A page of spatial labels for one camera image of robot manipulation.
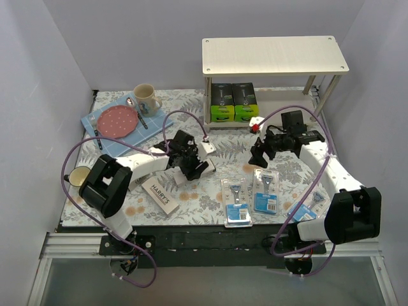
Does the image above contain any white Harry's box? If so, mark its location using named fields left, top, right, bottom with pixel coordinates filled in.
left=128, top=175, right=150, bottom=192
left=171, top=159, right=216, bottom=187
left=142, top=177, right=179, bottom=215

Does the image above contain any black green Gillette Labs box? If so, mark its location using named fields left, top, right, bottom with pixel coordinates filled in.
left=210, top=83, right=235, bottom=122

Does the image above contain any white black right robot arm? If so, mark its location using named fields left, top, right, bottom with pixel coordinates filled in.
left=249, top=130, right=382, bottom=254

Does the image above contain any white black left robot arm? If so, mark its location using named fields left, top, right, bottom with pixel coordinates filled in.
left=79, top=141, right=215, bottom=255

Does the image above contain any blue checked cloth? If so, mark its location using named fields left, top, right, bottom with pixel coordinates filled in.
left=81, top=94, right=173, bottom=147

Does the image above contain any clear blue razor blister pack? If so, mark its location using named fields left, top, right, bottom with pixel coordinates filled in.
left=221, top=178, right=252, bottom=228

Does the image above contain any beige ceramic mug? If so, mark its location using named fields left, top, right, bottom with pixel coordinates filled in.
left=133, top=84, right=163, bottom=117

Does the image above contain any pink dotted plate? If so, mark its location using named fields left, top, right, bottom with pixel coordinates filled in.
left=96, top=105, right=139, bottom=139

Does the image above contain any silver spoon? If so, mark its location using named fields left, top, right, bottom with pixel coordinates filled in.
left=126, top=97, right=148, bottom=129

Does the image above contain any silver fork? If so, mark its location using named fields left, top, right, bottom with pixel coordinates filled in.
left=89, top=114, right=103, bottom=150

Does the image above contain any cream enamel cup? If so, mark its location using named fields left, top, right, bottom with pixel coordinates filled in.
left=63, top=166, right=91, bottom=187

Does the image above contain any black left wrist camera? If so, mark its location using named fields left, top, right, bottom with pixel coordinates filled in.
left=171, top=130, right=196, bottom=152

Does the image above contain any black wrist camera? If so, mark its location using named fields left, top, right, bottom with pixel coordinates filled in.
left=171, top=130, right=196, bottom=152
left=281, top=110, right=307, bottom=135

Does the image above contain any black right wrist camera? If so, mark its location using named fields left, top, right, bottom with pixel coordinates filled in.
left=281, top=110, right=307, bottom=135

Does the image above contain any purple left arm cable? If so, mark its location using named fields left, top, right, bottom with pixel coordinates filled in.
left=61, top=110, right=208, bottom=289

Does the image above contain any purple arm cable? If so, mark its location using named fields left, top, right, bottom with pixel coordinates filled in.
left=251, top=105, right=337, bottom=278
left=61, top=110, right=208, bottom=289

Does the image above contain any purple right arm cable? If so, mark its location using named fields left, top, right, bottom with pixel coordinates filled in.
left=251, top=105, right=337, bottom=278

